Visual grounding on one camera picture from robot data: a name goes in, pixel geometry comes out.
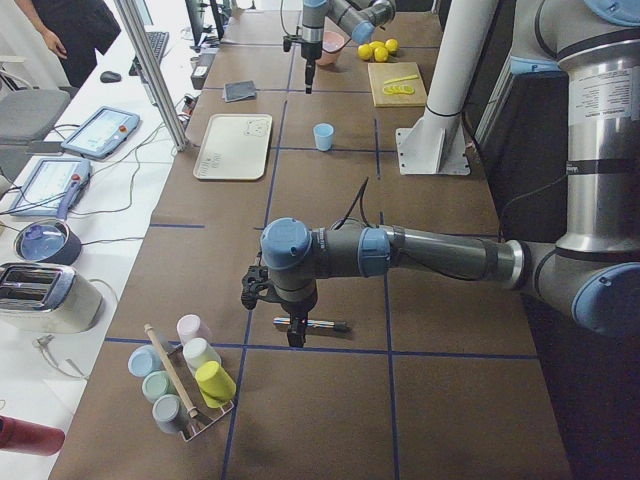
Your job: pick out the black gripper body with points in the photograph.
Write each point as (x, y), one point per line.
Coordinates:
(296, 308)
(310, 53)

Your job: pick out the light blue cup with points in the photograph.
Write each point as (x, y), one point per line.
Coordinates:
(323, 136)

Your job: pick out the standing person dark clothes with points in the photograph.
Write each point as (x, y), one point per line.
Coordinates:
(74, 31)

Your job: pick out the steel muddler black tip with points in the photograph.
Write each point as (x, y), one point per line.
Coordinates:
(336, 326)

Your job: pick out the white cup on rack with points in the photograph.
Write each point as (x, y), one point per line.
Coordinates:
(197, 352)

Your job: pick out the wooden stick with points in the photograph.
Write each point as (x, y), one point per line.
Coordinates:
(166, 361)

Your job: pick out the yellow lemon upper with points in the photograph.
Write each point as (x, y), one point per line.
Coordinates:
(392, 46)

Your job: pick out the bamboo cutting board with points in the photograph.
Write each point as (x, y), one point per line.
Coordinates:
(397, 84)

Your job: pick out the green cup on rack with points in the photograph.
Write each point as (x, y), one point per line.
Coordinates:
(157, 384)

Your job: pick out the pink bowl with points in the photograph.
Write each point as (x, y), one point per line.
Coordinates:
(332, 46)

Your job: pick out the yellow lemon middle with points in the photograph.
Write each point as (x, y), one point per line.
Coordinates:
(365, 52)

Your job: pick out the teach pendant near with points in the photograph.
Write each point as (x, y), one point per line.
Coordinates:
(53, 181)

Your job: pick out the teach pendant far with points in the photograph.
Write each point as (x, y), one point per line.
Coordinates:
(103, 133)

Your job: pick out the white bear tray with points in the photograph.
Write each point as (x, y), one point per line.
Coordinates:
(235, 147)

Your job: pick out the red bottle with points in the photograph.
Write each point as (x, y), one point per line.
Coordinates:
(21, 436)

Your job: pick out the cream toaster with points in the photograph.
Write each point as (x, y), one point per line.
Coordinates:
(47, 298)

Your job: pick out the black keyboard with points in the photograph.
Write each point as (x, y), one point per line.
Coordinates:
(158, 41)

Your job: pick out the yellow cup on rack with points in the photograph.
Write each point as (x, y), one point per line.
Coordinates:
(215, 384)

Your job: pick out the grey cup on rack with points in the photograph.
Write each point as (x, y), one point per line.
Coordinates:
(170, 414)

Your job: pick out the lemon slices row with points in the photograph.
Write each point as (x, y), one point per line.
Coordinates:
(401, 89)

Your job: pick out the pink cup on rack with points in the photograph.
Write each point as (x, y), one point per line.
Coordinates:
(191, 326)

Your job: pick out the teach pendant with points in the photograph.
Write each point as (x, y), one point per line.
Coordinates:
(53, 181)
(103, 133)

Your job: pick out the yellow plastic knife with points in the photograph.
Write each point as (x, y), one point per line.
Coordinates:
(400, 79)

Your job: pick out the aluminium frame post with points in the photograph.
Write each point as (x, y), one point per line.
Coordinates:
(134, 27)

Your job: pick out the grey office chair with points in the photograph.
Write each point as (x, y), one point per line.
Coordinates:
(29, 115)

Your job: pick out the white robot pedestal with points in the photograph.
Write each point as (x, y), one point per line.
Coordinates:
(435, 145)

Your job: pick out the blue cup on rack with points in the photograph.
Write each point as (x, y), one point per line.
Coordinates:
(143, 361)

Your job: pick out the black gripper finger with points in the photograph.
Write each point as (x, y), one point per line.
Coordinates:
(309, 76)
(296, 334)

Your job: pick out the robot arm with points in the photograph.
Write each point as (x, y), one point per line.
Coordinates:
(358, 19)
(591, 273)

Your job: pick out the black computer mouse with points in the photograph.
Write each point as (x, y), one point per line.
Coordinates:
(109, 77)

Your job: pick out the grey folded cloth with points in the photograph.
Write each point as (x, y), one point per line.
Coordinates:
(238, 91)

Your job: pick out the white wire cup rack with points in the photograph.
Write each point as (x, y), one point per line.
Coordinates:
(207, 417)

